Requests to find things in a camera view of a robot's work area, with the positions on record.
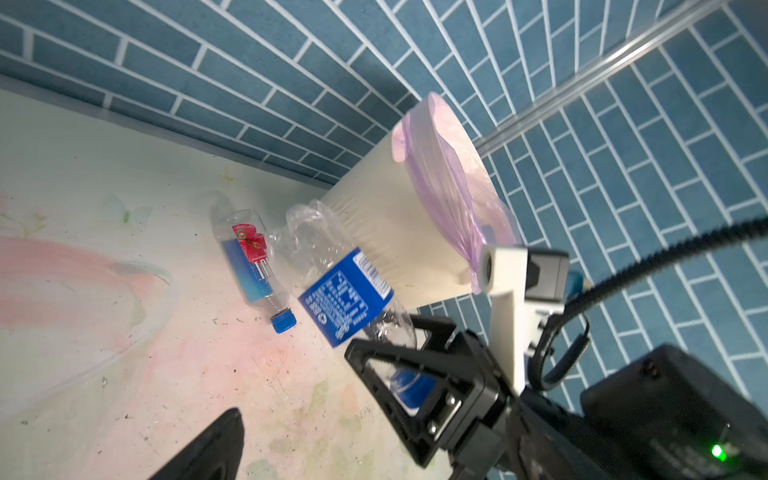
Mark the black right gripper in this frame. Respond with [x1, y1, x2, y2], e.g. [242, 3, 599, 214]
[345, 315, 516, 479]

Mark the blue label water bottle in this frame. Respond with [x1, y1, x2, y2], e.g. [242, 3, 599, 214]
[269, 199, 439, 415]

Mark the white bin with pink liner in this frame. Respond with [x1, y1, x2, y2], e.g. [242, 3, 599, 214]
[321, 93, 523, 310]

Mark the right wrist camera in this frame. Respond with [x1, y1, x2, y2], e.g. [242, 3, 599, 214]
[478, 245, 570, 394]

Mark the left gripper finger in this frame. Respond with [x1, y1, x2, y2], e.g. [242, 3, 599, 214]
[150, 407, 245, 480]

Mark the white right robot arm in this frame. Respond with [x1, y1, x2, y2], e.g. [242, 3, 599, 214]
[345, 316, 767, 479]

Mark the blue red label bottle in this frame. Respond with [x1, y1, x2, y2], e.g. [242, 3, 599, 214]
[211, 206, 297, 334]

